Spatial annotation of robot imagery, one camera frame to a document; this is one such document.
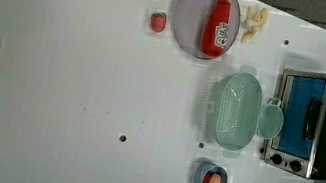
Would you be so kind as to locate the mint green oval strainer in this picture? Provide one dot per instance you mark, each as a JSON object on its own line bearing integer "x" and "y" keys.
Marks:
{"x": 232, "y": 111}

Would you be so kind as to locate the red strawberry toy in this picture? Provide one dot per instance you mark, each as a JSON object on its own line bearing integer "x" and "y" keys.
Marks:
{"x": 158, "y": 21}

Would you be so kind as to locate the red ketchup bottle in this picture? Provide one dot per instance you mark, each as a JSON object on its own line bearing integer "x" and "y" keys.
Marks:
{"x": 216, "y": 32}

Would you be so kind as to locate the grey round plate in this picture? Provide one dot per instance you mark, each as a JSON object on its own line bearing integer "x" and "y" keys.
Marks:
{"x": 190, "y": 20}

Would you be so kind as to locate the blue small bowl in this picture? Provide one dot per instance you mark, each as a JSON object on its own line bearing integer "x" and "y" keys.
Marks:
{"x": 209, "y": 168}

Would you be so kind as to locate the red fruit toy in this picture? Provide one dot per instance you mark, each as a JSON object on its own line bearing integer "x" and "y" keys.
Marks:
{"x": 207, "y": 178}

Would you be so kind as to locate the mint green cup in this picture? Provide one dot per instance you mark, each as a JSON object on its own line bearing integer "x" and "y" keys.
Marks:
{"x": 270, "y": 120}

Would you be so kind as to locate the yellow peeled banana toy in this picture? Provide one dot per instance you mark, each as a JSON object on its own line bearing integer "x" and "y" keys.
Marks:
{"x": 254, "y": 22}

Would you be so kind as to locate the black silver toaster oven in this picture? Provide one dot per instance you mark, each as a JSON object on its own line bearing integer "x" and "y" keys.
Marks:
{"x": 300, "y": 147}

